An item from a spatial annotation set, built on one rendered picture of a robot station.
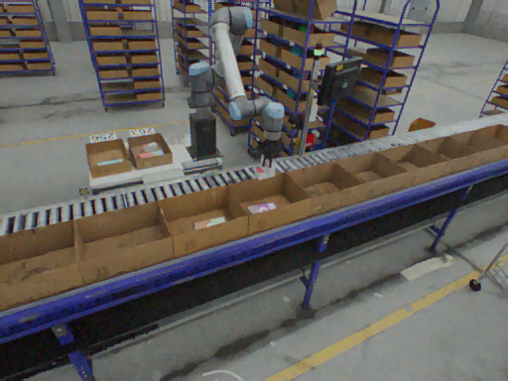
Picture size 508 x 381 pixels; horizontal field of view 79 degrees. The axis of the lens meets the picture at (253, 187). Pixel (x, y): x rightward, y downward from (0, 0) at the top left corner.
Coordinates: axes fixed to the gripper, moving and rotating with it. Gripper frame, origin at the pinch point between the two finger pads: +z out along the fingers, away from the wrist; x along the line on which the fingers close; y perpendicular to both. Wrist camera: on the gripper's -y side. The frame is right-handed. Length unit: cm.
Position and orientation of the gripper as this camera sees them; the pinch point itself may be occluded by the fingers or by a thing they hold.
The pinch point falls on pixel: (265, 170)
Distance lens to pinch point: 173.5
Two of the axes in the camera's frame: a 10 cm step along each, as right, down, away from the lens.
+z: -0.7, 8.1, 5.8
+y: 8.9, -2.1, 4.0
